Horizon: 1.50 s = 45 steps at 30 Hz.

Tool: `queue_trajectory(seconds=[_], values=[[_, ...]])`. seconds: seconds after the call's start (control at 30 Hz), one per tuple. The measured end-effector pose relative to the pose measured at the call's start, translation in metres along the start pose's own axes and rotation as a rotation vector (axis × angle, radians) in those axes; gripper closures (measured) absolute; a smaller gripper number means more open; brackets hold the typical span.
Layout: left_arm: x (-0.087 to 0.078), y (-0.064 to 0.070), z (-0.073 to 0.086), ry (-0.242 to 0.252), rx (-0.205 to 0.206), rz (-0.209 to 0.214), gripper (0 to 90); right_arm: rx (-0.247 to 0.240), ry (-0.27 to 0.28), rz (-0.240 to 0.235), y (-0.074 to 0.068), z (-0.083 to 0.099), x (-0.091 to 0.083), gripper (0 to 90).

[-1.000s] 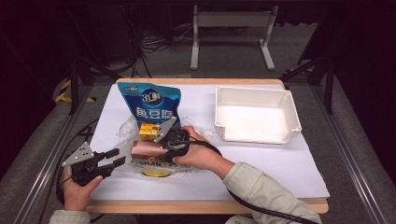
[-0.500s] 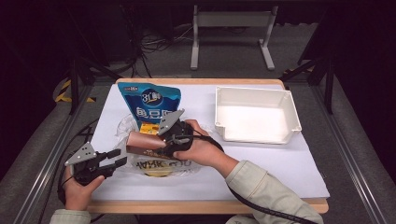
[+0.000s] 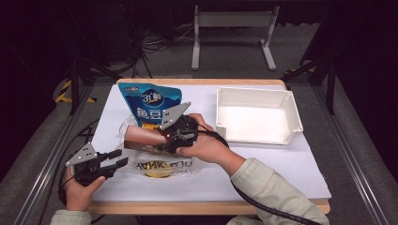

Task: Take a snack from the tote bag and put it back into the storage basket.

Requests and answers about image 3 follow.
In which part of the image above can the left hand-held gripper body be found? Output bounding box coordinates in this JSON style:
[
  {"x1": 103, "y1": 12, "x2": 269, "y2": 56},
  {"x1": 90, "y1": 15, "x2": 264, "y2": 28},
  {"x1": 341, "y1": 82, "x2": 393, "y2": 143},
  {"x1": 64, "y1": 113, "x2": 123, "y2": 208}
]
[{"x1": 65, "y1": 142, "x2": 109, "y2": 188}]

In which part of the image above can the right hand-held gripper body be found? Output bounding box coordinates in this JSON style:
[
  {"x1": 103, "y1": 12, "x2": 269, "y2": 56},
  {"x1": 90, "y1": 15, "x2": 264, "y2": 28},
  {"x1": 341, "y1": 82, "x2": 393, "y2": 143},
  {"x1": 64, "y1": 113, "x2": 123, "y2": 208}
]
[{"x1": 159, "y1": 101, "x2": 200, "y2": 155}]

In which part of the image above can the clear plastic shopping bag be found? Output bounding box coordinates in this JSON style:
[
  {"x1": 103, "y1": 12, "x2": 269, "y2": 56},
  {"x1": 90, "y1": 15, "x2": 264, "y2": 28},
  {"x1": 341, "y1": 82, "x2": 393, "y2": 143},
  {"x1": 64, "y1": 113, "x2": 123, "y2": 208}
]
[{"x1": 116, "y1": 113, "x2": 205, "y2": 179}]

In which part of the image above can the brown snack box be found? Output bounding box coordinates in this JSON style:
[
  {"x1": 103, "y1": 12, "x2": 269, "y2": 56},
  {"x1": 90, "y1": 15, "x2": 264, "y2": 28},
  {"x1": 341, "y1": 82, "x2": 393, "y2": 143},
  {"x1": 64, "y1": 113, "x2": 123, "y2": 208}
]
[{"x1": 123, "y1": 125, "x2": 186, "y2": 158}]

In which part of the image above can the blue snack pouch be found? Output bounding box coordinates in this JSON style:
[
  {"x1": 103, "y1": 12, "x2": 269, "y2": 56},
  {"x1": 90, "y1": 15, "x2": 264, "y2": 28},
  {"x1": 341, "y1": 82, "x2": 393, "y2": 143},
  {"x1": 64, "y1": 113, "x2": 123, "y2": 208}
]
[{"x1": 117, "y1": 82, "x2": 183, "y2": 129}]

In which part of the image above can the white plastic bin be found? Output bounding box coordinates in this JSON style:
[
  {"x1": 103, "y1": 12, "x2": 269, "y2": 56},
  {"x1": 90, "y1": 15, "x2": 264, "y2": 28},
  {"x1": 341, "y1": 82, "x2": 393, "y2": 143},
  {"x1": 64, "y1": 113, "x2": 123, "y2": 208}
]
[{"x1": 215, "y1": 86, "x2": 304, "y2": 145}]

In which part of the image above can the person's left hand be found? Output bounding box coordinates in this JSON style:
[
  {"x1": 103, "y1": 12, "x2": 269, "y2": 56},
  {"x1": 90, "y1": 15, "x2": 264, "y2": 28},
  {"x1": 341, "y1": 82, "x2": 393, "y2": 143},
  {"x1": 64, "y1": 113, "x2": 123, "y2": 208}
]
[{"x1": 64, "y1": 167, "x2": 107, "y2": 212}]

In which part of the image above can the person's right hand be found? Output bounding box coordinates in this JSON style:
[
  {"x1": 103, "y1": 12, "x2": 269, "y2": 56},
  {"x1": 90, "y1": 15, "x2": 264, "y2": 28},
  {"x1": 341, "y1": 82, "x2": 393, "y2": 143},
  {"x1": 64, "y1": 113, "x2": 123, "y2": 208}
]
[{"x1": 176, "y1": 112, "x2": 247, "y2": 177}]

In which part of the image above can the yellow black hazard tape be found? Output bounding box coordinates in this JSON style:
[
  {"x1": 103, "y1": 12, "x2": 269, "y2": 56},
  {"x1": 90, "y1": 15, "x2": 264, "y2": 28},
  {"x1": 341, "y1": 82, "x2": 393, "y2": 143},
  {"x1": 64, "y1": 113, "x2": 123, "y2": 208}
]
[{"x1": 54, "y1": 79, "x2": 97, "y2": 104}]

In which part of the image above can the black tripod stand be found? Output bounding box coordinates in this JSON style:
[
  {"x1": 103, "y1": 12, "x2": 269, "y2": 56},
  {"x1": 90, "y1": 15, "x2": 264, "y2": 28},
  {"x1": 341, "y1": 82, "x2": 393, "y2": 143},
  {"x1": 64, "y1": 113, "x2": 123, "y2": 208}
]
[
  {"x1": 280, "y1": 55, "x2": 338, "y2": 115},
  {"x1": 67, "y1": 57, "x2": 123, "y2": 115}
]

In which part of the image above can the white metal stand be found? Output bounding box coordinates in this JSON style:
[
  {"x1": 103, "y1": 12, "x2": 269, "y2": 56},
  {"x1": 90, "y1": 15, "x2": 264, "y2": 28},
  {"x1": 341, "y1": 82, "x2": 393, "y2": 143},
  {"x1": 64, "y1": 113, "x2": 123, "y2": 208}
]
[{"x1": 191, "y1": 4, "x2": 281, "y2": 72}]

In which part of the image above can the aluminium floor rail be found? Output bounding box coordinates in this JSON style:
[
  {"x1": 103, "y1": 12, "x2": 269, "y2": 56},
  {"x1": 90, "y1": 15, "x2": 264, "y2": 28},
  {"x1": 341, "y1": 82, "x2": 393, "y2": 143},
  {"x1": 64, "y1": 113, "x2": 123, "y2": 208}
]
[
  {"x1": 313, "y1": 85, "x2": 392, "y2": 225},
  {"x1": 12, "y1": 85, "x2": 95, "y2": 225}
]

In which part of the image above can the bundle of floor cables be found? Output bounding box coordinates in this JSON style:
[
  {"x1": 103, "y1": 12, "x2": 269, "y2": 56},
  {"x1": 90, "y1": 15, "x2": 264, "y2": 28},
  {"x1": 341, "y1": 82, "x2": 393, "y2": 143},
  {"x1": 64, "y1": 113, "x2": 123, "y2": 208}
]
[{"x1": 125, "y1": 6, "x2": 195, "y2": 79}]

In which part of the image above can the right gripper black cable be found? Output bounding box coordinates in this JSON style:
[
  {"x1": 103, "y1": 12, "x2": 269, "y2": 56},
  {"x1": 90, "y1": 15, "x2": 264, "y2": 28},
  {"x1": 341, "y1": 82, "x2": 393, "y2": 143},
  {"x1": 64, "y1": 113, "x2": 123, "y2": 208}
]
[{"x1": 196, "y1": 123, "x2": 320, "y2": 225}]

